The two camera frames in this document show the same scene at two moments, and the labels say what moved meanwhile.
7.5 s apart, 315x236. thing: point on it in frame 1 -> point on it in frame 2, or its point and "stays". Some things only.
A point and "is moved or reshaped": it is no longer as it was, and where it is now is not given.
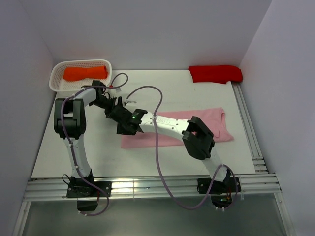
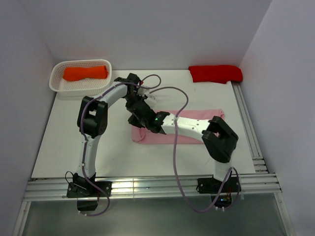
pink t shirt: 214,117 is moved or reshaped
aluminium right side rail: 254,146 stays
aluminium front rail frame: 55,190 stays
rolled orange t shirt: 76,73 stays
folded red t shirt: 215,73 stays
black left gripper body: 106,103 -> 131,99
